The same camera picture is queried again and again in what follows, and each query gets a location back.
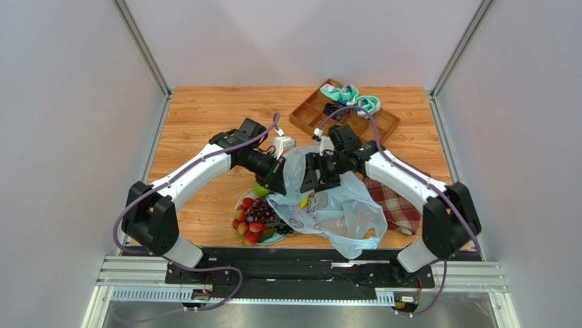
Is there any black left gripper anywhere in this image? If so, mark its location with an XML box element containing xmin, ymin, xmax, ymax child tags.
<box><xmin>239</xmin><ymin>148</ymin><xmax>287</xmax><ymax>197</ymax></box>

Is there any green fake apple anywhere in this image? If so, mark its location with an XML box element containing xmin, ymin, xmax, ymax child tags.
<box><xmin>253</xmin><ymin>183</ymin><xmax>271</xmax><ymax>197</ymax></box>

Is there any cream blue ceramic plate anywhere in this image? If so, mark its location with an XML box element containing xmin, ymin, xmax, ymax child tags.
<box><xmin>234</xmin><ymin>187</ymin><xmax>292</xmax><ymax>246</ymax></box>

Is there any red purple fake grape bunch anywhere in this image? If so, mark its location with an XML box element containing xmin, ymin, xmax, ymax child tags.
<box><xmin>247</xmin><ymin>197</ymin><xmax>275</xmax><ymax>223</ymax></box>

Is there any yellow fake banana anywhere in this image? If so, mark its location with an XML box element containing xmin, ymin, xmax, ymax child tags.
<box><xmin>299</xmin><ymin>193</ymin><xmax>316</xmax><ymax>208</ymax></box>

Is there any light blue plastic bag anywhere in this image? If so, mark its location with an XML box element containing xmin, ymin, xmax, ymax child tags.
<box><xmin>266</xmin><ymin>146</ymin><xmax>387</xmax><ymax>260</ymax></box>

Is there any dark fake grape bunch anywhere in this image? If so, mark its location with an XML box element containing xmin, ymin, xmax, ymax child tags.
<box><xmin>275</xmin><ymin>223</ymin><xmax>294</xmax><ymax>235</ymax></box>

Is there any red fake cherry bunch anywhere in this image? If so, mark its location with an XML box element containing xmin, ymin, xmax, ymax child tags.
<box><xmin>232</xmin><ymin>197</ymin><xmax>276</xmax><ymax>245</ymax></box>

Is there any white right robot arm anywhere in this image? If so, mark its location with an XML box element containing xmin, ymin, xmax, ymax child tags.
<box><xmin>301</xmin><ymin>124</ymin><xmax>482</xmax><ymax>273</ymax></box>

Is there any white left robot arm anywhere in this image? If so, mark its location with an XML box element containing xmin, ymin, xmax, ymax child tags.
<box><xmin>113</xmin><ymin>115</ymin><xmax>296</xmax><ymax>269</ymax></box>

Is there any black rolled sock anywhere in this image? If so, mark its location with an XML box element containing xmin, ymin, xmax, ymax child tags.
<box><xmin>323</xmin><ymin>102</ymin><xmax>348</xmax><ymax>122</ymax></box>

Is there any teal white sock pair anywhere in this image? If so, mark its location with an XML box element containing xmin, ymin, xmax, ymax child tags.
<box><xmin>320</xmin><ymin>83</ymin><xmax>360</xmax><ymax>106</ymax></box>

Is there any red plaid folded cloth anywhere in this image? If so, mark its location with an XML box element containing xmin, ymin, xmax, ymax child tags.
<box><xmin>363</xmin><ymin>178</ymin><xmax>422</xmax><ymax>236</ymax></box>

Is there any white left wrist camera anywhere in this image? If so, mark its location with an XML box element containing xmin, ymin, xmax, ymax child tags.
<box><xmin>272</xmin><ymin>128</ymin><xmax>296</xmax><ymax>159</ymax></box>

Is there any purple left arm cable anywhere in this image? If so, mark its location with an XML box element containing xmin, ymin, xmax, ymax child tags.
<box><xmin>111</xmin><ymin>112</ymin><xmax>281</xmax><ymax>325</ymax></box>

